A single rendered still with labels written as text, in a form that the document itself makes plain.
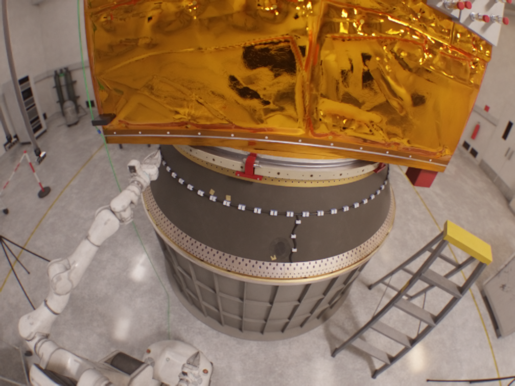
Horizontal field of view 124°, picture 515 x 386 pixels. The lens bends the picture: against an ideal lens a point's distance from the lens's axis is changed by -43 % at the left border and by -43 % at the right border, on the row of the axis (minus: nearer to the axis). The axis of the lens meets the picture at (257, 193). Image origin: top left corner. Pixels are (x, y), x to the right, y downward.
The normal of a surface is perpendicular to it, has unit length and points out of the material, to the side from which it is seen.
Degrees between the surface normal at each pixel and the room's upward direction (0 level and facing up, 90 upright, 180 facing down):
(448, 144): 91
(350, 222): 62
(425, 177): 90
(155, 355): 0
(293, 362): 0
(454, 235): 0
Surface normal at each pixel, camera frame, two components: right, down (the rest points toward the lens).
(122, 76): -0.02, 0.59
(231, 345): 0.07, -0.76
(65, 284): 0.81, 0.37
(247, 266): -0.07, -0.12
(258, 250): -0.10, 0.21
